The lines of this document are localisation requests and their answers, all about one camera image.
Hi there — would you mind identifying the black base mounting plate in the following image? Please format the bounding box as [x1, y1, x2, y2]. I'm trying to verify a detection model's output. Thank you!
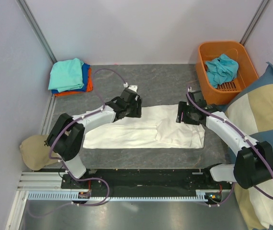
[61, 169, 231, 198]

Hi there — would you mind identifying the white printed t shirt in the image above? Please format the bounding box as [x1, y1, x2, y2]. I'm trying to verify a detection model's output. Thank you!
[83, 104, 205, 149]

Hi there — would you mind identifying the folded mint green t shirt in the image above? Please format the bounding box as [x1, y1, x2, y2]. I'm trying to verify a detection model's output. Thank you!
[48, 58, 84, 92]

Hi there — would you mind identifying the slotted white cable duct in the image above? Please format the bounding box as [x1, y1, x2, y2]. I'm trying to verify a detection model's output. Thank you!
[27, 189, 232, 202]

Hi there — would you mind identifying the right aluminium corner post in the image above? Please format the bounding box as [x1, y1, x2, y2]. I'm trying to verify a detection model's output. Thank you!
[239, 0, 271, 46]

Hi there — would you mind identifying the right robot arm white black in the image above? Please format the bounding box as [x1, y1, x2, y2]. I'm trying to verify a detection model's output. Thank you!
[176, 91, 273, 189]

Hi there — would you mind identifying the aluminium corner post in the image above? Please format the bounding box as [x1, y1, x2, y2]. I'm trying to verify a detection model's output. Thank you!
[239, 0, 271, 46]
[16, 0, 57, 64]

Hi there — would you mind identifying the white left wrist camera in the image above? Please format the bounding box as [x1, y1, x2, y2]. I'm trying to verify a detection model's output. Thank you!
[123, 82, 138, 93]

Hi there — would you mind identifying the orange plastic basket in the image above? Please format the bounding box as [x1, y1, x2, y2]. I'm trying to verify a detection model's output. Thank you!
[196, 41, 259, 104]

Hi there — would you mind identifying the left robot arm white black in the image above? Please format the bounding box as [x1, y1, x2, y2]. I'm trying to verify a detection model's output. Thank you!
[45, 85, 142, 188]

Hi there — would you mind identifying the folded orange t shirt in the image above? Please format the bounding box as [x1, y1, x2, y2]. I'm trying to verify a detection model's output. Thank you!
[53, 67, 93, 97]

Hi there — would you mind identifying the left aluminium corner post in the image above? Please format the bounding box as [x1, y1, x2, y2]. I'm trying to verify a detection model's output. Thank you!
[16, 0, 57, 64]

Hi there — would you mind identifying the folded blue t shirt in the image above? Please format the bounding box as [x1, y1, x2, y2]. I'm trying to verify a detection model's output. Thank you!
[51, 63, 93, 96]

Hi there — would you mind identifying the blue beige checked pillow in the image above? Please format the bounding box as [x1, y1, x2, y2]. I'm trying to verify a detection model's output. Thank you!
[223, 63, 273, 230]

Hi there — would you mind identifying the crumpled teal t shirt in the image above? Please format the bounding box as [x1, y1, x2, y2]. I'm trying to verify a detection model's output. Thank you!
[205, 54, 239, 89]

